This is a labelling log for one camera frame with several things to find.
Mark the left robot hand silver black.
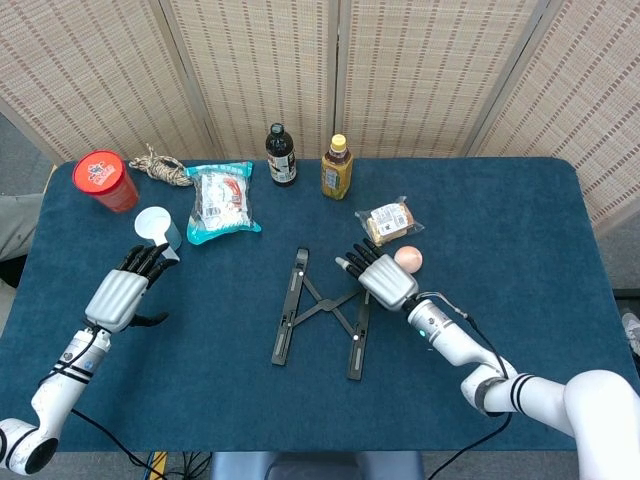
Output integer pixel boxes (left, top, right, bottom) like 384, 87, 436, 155
83, 243, 174, 334

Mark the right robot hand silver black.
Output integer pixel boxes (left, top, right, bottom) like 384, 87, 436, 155
334, 238, 420, 312

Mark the black folding stand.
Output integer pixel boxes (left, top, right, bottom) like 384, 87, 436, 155
270, 247, 374, 382

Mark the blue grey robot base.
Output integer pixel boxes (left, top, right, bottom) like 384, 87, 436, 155
207, 451, 425, 480

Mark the pale pink ball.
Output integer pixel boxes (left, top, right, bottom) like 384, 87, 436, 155
393, 245, 425, 275

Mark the plastic wrapped sandwich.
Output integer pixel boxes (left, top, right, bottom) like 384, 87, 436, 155
354, 195, 426, 249

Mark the blue felt table cloth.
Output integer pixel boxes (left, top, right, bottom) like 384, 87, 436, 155
0, 157, 640, 454

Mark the light blue measuring cup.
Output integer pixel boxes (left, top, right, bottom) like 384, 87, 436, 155
133, 206, 184, 264

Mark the yellow tea bottle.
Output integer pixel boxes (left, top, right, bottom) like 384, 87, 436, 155
320, 133, 355, 201

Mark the grey trouser leg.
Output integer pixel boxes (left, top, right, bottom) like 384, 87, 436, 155
0, 192, 45, 289

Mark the red tub with orange lid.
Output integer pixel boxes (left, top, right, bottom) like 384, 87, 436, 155
71, 150, 141, 214

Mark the teal white snack bag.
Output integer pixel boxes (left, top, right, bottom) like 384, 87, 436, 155
184, 160, 263, 247

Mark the dark bottle with black cap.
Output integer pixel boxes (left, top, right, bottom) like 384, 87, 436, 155
264, 122, 298, 189

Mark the woven folding screen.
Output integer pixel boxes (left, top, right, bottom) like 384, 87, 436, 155
0, 0, 640, 236

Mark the white grey shoe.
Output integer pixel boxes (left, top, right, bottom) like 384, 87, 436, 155
621, 309, 640, 356

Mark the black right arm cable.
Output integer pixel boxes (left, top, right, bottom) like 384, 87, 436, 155
422, 292, 516, 480

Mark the beige braided rope bundle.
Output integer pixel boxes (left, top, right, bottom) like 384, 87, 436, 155
128, 142, 195, 188

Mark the blue floor cable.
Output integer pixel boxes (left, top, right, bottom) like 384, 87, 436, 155
145, 451, 167, 480

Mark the black floor cable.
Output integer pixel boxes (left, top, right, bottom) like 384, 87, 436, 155
174, 451, 214, 480

